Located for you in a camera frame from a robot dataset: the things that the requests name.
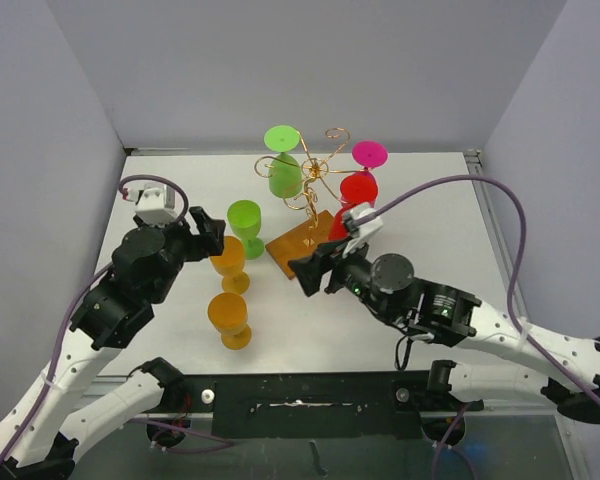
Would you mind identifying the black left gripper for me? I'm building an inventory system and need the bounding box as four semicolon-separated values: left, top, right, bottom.
136;206;223;304

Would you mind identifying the green wine glass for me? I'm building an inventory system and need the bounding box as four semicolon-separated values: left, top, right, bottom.
264;125;303;199
227;200;265;260

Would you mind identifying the gold wire glass rack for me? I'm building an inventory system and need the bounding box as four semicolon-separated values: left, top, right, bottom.
254;127;359;230

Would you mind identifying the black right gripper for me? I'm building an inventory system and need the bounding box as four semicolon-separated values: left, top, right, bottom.
290;230;400;322

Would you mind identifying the wooden rack base board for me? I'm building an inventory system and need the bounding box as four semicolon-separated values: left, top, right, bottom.
265;210;334;280

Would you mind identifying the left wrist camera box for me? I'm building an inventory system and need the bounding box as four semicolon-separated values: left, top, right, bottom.
121;183;178;227

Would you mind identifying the aluminium frame rail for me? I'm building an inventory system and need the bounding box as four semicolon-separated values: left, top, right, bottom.
122;152;512;321

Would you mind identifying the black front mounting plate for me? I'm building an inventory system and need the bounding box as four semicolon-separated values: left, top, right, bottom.
150;370;461;439

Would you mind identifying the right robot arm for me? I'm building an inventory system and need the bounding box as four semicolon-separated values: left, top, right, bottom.
288;241;600;424

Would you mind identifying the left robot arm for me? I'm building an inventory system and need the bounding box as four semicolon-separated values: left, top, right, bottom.
0;206;226;479

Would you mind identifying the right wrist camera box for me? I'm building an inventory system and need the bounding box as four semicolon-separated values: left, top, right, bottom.
342;202;384;258

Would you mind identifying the red wine glass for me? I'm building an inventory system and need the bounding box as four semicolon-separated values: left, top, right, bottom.
328;173;378;241

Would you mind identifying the orange wine glass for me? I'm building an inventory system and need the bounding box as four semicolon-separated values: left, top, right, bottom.
207;292;252;350
210;236;250;295

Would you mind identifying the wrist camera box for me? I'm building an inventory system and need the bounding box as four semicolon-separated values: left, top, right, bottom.
121;183;178;227
342;202;384;258

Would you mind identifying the pink wine glass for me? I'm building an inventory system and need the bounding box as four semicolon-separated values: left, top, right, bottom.
351;140;389;180

